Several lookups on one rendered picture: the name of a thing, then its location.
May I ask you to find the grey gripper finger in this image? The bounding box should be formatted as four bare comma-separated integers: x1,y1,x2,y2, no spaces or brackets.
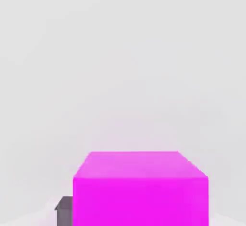
25,195,74,226

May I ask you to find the small magenta cube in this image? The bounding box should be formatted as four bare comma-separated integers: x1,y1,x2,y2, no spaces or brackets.
73,150,209,226

